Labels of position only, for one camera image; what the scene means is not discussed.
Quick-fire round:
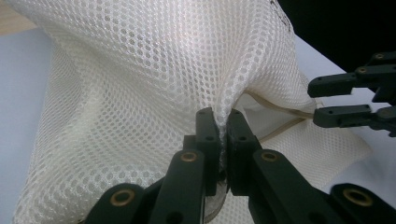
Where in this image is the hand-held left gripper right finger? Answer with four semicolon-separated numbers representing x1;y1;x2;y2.
225;108;263;197

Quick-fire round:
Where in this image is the white garment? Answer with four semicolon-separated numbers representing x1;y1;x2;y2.
232;92;307;144

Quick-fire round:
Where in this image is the pale table cover sheet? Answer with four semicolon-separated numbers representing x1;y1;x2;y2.
0;26;396;224

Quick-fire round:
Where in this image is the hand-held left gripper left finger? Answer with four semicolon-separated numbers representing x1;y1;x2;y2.
182;106;222;197

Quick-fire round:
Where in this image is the cream mesh laundry bag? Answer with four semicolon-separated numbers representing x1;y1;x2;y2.
12;0;375;224

